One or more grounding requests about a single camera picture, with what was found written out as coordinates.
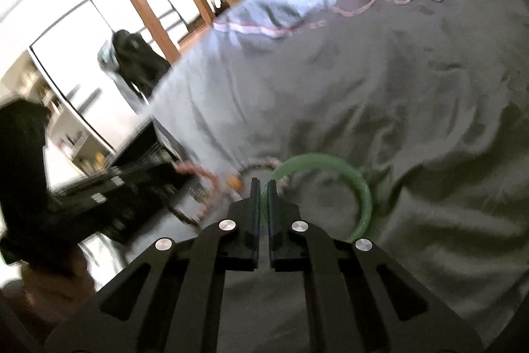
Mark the white shelf with small things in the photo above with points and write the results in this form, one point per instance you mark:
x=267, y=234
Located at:
x=70, y=138

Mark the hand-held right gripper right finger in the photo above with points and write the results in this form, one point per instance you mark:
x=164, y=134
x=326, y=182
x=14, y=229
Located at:
x=271, y=214

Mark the black hanging jacket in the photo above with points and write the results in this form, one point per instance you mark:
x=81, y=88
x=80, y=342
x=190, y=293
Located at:
x=134, y=61

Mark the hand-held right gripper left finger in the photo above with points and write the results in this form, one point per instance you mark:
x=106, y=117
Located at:
x=256, y=214

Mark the white door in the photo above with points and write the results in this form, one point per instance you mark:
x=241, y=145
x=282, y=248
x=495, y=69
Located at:
x=78, y=80

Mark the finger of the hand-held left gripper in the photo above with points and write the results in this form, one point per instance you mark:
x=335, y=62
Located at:
x=124, y=179
x=136, y=218

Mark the person's left forearm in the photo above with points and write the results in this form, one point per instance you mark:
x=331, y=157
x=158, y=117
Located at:
x=45, y=295

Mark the green bangle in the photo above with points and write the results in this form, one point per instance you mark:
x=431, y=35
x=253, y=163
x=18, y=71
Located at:
x=363, y=208

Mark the grey blanket with pink trim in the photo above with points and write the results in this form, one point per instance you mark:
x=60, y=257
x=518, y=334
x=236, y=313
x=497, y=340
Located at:
x=351, y=96

